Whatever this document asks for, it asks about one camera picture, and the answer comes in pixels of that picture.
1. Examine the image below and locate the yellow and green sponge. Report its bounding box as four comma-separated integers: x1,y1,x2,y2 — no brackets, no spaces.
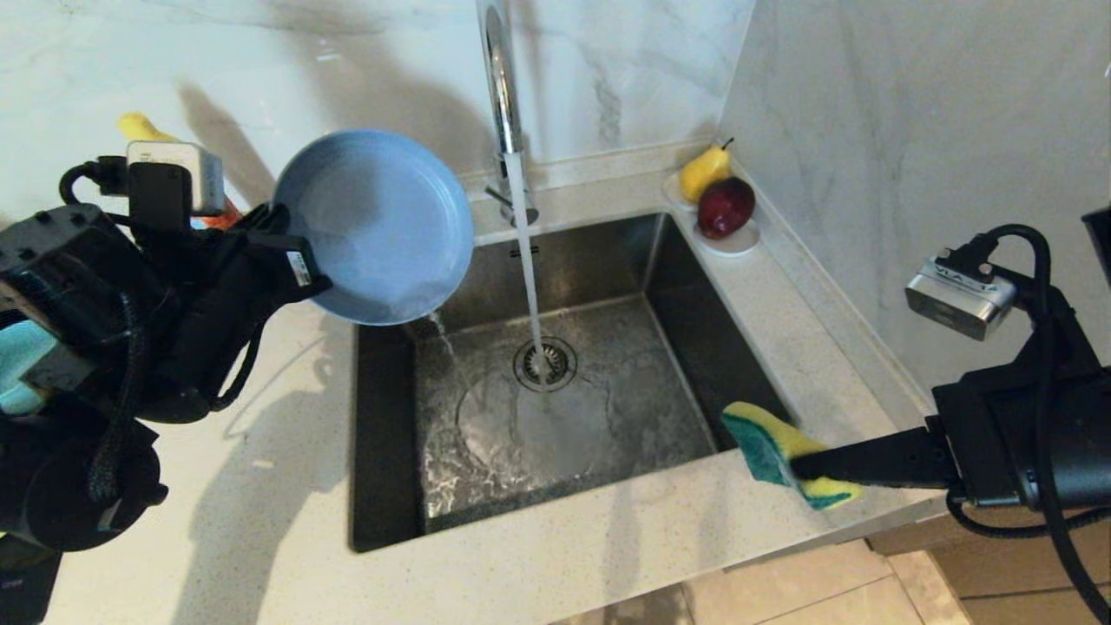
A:
722,401,863,511

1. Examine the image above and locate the blue-grey plate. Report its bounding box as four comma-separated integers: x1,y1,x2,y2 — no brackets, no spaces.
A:
273,129,477,327

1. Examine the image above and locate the orange dish soap bottle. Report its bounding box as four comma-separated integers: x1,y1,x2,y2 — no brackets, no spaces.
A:
117,113,242,232

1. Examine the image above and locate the teal bowl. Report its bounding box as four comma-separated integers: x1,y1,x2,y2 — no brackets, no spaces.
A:
0,319,60,416

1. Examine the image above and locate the chrome kitchen faucet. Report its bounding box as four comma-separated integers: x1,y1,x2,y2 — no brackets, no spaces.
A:
475,0,541,228

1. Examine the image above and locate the stainless steel sink basin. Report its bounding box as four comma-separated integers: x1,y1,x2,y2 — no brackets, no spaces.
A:
350,211,799,555

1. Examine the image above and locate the metal sink drain strainer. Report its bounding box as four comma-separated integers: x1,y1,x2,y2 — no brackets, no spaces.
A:
512,336,578,393

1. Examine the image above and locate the beige wooden cabinet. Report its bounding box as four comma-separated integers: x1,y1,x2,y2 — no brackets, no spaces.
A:
865,499,1111,625

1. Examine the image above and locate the small white dish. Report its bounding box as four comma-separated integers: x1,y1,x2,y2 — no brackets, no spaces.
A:
694,217,761,256
662,172,698,212

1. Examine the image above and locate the dark red apple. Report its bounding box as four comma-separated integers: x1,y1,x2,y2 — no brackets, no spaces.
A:
696,177,756,240

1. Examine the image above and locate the yellow pear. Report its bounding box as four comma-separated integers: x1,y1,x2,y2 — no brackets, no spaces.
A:
678,137,735,203

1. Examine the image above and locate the black induction cooktop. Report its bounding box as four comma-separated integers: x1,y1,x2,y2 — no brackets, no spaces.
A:
0,534,63,625

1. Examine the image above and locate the white framed wrist camera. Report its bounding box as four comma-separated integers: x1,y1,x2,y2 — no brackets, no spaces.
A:
97,141,228,231

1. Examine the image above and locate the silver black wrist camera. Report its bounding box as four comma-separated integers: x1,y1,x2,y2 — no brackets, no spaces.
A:
904,246,1019,342

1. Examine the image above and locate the smooth black camera cable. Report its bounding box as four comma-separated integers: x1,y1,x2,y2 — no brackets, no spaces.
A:
944,224,1111,622

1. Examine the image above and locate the black braided cable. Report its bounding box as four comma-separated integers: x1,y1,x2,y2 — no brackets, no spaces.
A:
87,291,150,506

